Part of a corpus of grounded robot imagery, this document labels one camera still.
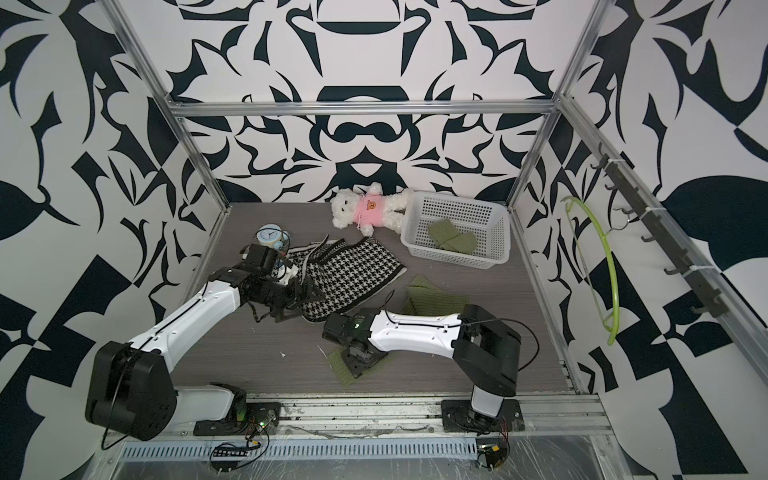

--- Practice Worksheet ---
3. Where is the green plastic hanger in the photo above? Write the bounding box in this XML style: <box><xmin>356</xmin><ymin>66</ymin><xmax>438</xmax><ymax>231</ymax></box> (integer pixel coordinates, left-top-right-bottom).
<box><xmin>562</xmin><ymin>196</ymin><xmax>621</xmax><ymax>346</ymax></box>

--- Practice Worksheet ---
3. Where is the white plastic basket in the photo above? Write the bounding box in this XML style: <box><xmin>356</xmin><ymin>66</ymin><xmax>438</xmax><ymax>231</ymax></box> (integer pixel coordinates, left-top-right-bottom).
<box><xmin>400</xmin><ymin>192</ymin><xmax>511</xmax><ymax>269</ymax></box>

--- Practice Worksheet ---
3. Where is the aluminium frame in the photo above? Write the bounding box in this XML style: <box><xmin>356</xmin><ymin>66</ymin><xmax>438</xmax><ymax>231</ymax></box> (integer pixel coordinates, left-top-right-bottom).
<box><xmin>95</xmin><ymin>0</ymin><xmax>768</xmax><ymax>415</ymax></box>

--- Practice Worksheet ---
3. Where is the white teddy bear pink shirt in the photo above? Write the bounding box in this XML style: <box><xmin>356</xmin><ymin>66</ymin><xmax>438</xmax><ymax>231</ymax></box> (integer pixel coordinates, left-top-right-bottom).
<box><xmin>330</xmin><ymin>182</ymin><xmax>414</xmax><ymax>237</ymax></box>

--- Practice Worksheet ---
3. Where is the houndstooth black white garment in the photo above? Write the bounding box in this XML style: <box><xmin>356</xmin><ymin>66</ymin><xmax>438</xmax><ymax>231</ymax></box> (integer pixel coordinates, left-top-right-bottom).
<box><xmin>287</xmin><ymin>237</ymin><xmax>407</xmax><ymax>323</ymax></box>

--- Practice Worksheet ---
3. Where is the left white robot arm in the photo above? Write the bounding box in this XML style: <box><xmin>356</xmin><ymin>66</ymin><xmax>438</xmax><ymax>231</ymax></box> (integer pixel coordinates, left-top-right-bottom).
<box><xmin>85</xmin><ymin>244</ymin><xmax>323</xmax><ymax>440</ymax></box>

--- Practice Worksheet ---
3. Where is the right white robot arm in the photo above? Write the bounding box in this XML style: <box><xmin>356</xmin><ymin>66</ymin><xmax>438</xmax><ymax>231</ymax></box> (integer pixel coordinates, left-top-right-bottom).
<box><xmin>322</xmin><ymin>304</ymin><xmax>523</xmax><ymax>435</ymax></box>

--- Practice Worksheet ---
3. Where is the green knitted scarf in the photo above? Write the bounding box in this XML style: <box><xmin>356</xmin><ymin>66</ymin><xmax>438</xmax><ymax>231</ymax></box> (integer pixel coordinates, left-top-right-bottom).
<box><xmin>428</xmin><ymin>218</ymin><xmax>477</xmax><ymax>255</ymax></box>
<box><xmin>328</xmin><ymin>275</ymin><xmax>470</xmax><ymax>387</ymax></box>

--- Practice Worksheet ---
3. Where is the small blue alarm clock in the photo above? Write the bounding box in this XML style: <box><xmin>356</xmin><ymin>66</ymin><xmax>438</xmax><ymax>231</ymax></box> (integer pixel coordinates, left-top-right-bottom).
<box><xmin>255</xmin><ymin>224</ymin><xmax>291</xmax><ymax>251</ymax></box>

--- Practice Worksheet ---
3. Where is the white slotted cable duct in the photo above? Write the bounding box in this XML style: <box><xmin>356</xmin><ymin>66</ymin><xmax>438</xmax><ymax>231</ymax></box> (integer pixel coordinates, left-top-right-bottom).
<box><xmin>120</xmin><ymin>437</ymin><xmax>478</xmax><ymax>462</ymax></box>

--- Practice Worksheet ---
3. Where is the black wall hook rail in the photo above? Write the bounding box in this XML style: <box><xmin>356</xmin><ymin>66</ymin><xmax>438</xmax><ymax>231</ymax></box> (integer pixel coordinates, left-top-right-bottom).
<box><xmin>592</xmin><ymin>142</ymin><xmax>730</xmax><ymax>318</ymax></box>

